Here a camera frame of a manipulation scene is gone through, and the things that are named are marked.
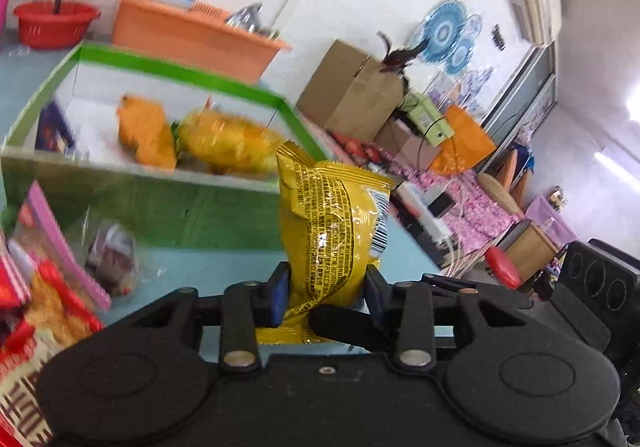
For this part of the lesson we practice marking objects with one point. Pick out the red printed snack bag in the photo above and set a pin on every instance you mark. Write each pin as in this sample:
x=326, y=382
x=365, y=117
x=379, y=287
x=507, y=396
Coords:
x=55, y=319

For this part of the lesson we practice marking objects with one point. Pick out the red plastic basket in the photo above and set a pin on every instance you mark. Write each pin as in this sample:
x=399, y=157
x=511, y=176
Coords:
x=40, y=28

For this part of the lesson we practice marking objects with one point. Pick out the steel bowl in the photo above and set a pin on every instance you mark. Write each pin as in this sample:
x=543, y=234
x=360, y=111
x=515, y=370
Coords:
x=247, y=18

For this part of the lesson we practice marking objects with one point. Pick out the green cardboard box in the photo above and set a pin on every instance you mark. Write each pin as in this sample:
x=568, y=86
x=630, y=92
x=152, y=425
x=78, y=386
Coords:
x=191, y=207

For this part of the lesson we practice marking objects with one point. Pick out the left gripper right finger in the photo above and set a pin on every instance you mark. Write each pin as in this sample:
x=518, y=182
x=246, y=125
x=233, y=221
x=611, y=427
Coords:
x=403, y=316

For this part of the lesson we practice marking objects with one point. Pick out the brown cardboard box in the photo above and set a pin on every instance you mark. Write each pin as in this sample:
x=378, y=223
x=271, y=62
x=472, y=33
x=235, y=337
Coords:
x=349, y=93

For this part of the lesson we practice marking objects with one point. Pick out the dark purple plant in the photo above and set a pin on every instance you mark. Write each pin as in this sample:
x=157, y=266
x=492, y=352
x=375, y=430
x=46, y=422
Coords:
x=396, y=61

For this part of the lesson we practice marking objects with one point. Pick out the orange snack packet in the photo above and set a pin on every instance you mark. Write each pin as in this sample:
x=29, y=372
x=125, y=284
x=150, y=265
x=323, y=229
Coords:
x=144, y=130

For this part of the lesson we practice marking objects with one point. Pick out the pink clear cookie bag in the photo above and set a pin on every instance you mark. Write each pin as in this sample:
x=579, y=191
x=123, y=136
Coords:
x=37, y=236

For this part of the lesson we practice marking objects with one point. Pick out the orange bag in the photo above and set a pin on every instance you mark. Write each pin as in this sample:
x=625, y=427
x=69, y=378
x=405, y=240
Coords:
x=468, y=146

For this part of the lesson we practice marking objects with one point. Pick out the blue white candy packet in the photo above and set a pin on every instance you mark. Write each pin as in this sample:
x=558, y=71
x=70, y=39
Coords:
x=53, y=133

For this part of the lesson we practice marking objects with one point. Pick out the orange plastic basin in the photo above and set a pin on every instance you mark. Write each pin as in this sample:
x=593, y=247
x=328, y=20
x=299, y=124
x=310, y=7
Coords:
x=198, y=37

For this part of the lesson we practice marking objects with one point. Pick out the yellow clear cake packet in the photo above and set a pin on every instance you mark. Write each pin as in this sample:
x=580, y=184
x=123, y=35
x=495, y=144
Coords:
x=227, y=143

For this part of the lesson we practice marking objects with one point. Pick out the red clear snack packet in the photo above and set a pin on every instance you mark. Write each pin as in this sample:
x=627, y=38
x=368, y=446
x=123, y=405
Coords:
x=110, y=255

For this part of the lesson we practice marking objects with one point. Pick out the yellow chip bag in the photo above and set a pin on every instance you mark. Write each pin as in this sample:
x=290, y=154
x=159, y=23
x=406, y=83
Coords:
x=333, y=225

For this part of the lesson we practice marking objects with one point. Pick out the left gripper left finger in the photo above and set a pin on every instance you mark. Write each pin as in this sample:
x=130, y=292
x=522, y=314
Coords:
x=246, y=306

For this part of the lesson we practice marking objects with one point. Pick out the blue patterned wall fan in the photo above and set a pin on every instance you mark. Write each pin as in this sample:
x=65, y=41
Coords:
x=451, y=31

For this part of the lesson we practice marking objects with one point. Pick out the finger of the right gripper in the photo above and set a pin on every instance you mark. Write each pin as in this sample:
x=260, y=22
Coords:
x=377, y=333

